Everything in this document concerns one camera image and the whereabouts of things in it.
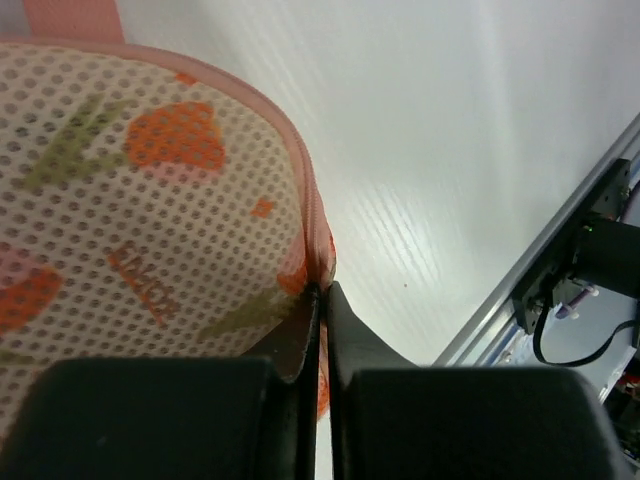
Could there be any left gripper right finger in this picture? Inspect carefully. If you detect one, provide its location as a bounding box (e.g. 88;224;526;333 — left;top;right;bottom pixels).
326;284;632;480

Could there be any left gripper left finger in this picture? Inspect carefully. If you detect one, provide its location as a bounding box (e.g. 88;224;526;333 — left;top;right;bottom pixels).
1;285;320;479

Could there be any tulip print mesh laundry bag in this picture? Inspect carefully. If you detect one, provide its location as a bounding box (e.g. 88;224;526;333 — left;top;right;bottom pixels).
1;1;336;433

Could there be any aluminium mounting rail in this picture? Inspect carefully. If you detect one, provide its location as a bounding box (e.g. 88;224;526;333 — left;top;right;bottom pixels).
434;118;639;366

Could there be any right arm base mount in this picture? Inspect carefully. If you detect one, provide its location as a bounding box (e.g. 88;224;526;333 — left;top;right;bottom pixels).
510;158;631;335

